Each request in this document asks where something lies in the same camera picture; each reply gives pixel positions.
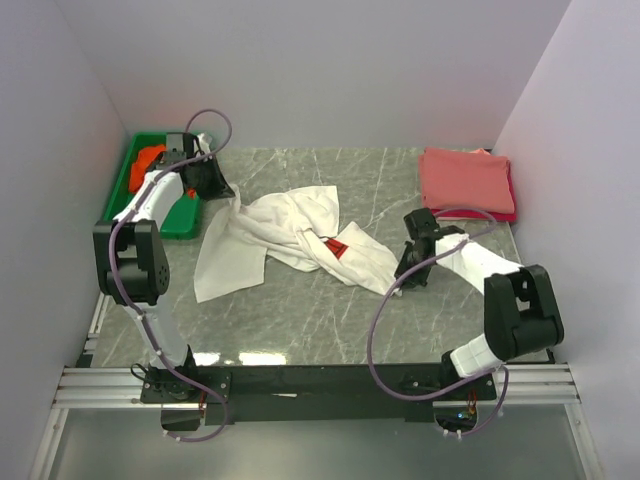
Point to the white printed t-shirt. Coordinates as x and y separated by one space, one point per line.
299 228

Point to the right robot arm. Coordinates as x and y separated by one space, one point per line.
521 314

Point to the orange t-shirt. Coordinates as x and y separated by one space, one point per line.
145 157

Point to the black base beam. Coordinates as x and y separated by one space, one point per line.
307 393

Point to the folded pink t-shirt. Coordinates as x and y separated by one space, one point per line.
474 179

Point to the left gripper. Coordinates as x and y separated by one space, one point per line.
220 188

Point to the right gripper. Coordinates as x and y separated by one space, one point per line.
403 263

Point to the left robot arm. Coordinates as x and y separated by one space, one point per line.
132 266

